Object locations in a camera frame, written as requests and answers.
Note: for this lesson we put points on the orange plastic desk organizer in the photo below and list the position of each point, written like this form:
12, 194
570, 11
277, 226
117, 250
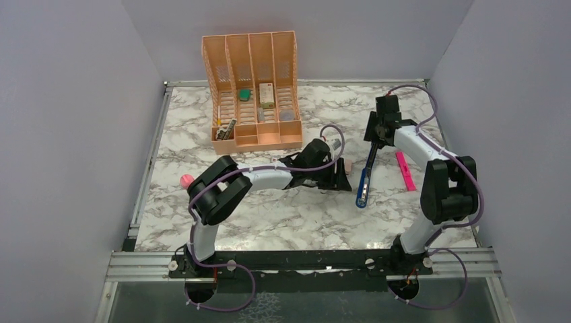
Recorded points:
236, 61

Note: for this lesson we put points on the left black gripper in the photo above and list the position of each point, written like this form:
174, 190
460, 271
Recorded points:
336, 182

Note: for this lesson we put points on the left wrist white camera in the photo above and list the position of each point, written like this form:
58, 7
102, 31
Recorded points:
335, 144

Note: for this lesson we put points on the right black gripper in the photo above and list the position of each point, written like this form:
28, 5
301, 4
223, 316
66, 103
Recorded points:
370, 134

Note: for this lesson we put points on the clear round lid in organizer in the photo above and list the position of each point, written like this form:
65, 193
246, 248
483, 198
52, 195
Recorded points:
287, 115

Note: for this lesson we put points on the black white item in organizer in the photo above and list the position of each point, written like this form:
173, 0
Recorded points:
223, 133

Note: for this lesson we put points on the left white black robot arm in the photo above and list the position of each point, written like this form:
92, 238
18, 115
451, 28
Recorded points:
217, 192

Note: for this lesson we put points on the white green box in organizer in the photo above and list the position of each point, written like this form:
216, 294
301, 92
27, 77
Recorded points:
266, 96

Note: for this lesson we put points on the pink highlighter marker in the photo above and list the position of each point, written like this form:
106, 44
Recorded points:
405, 171

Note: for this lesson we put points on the green object in organizer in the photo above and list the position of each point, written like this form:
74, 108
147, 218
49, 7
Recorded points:
244, 94

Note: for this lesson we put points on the blue stapler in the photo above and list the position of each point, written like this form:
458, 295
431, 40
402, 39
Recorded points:
364, 185

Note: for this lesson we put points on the aluminium frame rail front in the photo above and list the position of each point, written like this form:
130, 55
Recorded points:
153, 266

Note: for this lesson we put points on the pink round cap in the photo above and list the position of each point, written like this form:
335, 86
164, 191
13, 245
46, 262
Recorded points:
186, 180

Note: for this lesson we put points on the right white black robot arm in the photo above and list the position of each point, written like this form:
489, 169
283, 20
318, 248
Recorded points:
449, 193

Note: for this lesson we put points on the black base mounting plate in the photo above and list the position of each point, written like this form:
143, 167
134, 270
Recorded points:
295, 271

